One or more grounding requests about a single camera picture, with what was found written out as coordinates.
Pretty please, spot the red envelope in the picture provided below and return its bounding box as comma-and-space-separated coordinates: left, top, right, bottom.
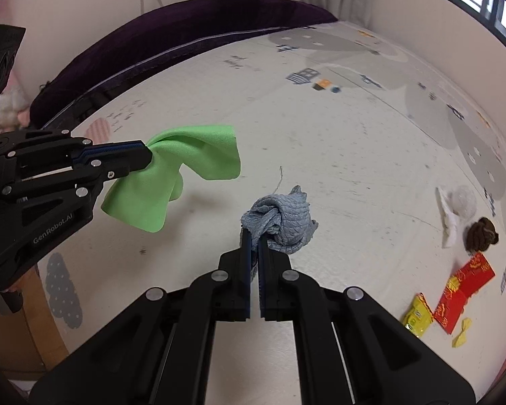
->
454, 252, 496, 300
432, 276, 471, 334

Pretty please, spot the green cloth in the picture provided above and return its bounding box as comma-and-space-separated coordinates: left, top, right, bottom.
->
100, 124, 242, 234

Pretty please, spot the grey knitted cloth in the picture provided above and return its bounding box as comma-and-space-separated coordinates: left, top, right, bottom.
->
240, 185, 320, 255

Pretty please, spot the bubble wrap ball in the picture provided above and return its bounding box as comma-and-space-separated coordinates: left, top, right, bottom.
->
449, 186, 478, 219

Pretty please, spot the brown knitted cloth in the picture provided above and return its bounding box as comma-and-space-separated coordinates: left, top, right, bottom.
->
466, 217, 499, 254

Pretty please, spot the yellow snack packet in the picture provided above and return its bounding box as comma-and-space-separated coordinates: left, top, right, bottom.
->
401, 293, 435, 338

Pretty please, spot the small yellow wrapper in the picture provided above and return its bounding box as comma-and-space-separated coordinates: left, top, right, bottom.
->
452, 318, 474, 349

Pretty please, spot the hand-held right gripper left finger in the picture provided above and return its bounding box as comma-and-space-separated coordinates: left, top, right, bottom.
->
29, 228, 251, 405

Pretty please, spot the white sock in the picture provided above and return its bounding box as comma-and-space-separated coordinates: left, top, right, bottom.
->
436, 186, 465, 249

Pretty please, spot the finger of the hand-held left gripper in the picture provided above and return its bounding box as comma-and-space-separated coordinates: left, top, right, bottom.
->
2, 154, 153, 203
0, 132, 153, 165

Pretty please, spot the printed play mat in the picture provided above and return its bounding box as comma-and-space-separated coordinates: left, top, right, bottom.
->
36, 20, 506, 401

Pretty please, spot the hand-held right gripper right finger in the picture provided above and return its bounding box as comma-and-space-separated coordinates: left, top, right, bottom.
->
259, 235, 475, 405

